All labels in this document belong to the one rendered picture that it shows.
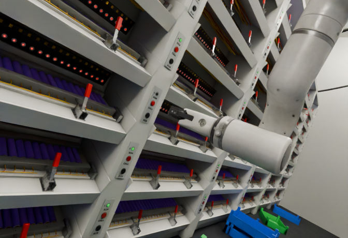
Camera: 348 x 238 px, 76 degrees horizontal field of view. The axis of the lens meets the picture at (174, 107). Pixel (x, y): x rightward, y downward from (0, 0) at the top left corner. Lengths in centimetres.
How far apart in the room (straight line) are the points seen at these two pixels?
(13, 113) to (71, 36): 20
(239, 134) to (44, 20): 47
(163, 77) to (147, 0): 23
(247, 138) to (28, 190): 52
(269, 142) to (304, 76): 15
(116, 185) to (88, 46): 44
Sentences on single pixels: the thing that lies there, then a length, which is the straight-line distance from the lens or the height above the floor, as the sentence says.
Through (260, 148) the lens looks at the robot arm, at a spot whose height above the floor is 60.
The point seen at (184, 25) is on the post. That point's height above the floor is 88.
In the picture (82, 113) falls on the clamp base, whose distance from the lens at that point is 63.
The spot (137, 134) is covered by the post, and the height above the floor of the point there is 49.
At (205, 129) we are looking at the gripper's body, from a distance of 55.
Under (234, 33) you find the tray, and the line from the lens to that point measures 109.
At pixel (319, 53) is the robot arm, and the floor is 82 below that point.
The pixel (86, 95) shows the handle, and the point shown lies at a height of 55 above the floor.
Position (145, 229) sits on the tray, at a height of 10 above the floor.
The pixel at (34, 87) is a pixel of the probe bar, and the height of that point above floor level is 52.
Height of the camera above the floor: 58
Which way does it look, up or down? 3 degrees up
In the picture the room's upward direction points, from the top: 23 degrees clockwise
